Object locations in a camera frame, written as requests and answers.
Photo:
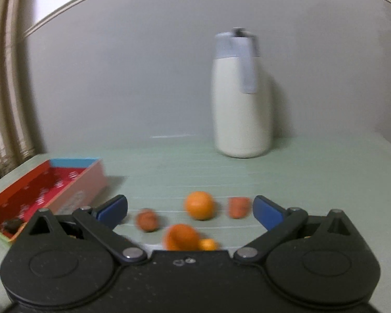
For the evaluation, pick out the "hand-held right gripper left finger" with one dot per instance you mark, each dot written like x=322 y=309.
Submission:
x=112 y=211

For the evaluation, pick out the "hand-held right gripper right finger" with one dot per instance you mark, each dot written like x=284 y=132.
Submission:
x=267 y=214

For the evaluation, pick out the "reddish orange fruit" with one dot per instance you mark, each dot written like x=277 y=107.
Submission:
x=238 y=207

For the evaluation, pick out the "brown kiwi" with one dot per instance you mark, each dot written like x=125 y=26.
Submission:
x=147 y=220

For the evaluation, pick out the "colourful cardboard box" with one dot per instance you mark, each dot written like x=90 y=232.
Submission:
x=57 y=182

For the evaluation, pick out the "small orange kumquat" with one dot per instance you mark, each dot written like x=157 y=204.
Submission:
x=209 y=244

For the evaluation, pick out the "large orange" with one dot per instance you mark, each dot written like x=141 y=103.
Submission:
x=199 y=205

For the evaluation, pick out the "orange with pointed end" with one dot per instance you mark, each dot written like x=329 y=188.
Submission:
x=180 y=237

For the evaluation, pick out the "dark brown fruit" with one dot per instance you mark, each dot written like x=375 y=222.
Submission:
x=11 y=225

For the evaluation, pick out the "white object at right edge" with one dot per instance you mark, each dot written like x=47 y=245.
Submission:
x=239 y=111

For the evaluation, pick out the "beige satin curtain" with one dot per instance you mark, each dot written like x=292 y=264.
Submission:
x=6 y=88

